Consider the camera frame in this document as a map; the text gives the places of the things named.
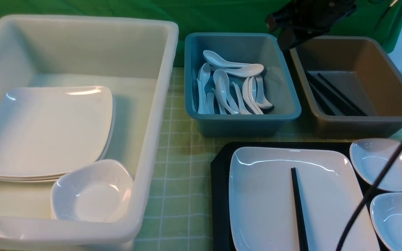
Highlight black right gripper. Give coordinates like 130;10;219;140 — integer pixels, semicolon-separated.
266;0;356;51

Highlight large white rice plate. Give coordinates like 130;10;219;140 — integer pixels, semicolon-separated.
229;147;363;251

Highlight white side bowl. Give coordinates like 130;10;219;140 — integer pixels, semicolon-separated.
370;192;402;251
349;138;402;192

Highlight black chopstick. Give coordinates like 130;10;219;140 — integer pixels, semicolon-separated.
291;167;308;251

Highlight middle white square plate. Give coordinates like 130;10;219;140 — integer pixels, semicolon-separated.
0;98;115;181

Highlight bottom white square plate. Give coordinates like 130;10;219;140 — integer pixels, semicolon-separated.
0;101;116;183

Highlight white spoon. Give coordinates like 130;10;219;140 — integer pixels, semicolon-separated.
203;50;252;68
213;69;240;115
197;62;211;114
210;64;265;78
255;76;273;109

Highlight white spoon right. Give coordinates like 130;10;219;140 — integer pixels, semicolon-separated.
255;76;273;109

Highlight brown plastic bin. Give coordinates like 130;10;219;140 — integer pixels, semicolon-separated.
289;36;402;139

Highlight teal plastic bin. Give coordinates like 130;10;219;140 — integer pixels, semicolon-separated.
184;33;302;138

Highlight white spoon top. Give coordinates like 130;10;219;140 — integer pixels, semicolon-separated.
203;50;252;68

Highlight black chopsticks in bin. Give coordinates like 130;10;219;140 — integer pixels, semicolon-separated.
305;71;367;116

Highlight white spoon centre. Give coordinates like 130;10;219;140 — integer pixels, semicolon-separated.
213;69;240;115

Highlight white spoon left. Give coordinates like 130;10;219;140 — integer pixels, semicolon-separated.
197;62;211;114

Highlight large white plastic tub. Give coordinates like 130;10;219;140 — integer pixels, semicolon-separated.
0;15;179;250

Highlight white bowl in tub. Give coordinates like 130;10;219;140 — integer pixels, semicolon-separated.
51;159;134;223

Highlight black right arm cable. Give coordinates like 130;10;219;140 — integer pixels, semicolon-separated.
336;108;402;251

